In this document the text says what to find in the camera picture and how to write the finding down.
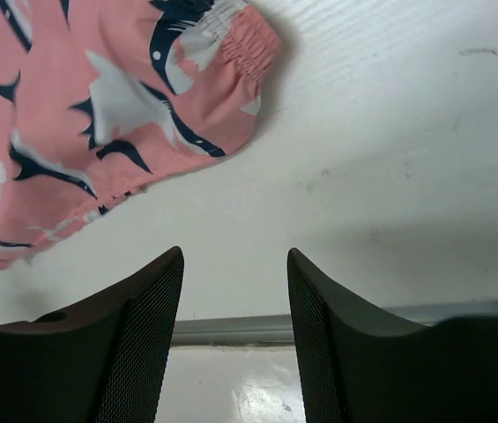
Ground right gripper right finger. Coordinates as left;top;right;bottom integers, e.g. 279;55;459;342
287;249;498;422

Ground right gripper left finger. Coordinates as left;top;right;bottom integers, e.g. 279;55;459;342
0;247;184;423

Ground pink shark print shorts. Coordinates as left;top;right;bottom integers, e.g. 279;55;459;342
0;1;280;270

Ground aluminium frame rail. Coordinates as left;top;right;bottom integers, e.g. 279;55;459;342
171;301;498;346

